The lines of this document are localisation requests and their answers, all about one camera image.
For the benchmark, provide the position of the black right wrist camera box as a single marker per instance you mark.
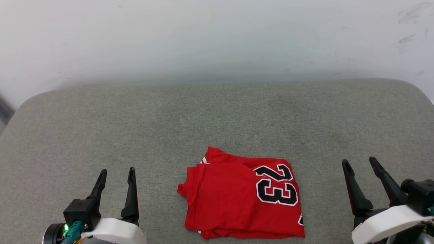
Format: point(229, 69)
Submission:
point(420, 196)

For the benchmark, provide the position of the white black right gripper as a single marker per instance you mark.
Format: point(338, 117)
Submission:
point(390, 220)

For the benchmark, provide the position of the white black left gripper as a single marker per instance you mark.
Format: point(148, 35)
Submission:
point(115, 231)

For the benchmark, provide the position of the grey fabric sofa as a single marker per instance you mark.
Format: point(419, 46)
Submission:
point(217, 118)

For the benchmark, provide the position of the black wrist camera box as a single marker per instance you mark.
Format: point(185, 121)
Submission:
point(81, 211)
point(420, 196)

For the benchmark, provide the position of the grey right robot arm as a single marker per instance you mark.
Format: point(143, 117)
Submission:
point(428, 237)

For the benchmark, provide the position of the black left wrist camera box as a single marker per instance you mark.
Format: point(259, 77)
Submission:
point(81, 211)

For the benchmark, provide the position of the red basketball jersey number 23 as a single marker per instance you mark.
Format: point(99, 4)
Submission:
point(223, 200)

